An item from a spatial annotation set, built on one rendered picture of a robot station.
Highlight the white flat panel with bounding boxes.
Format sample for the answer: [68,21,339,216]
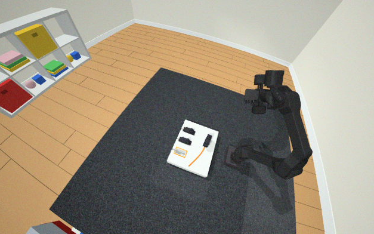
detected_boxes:
[167,120,218,177]

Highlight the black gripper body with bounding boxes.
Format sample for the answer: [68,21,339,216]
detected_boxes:
[252,74,267,114]

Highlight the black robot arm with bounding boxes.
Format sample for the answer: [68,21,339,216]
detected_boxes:
[230,70,313,179]

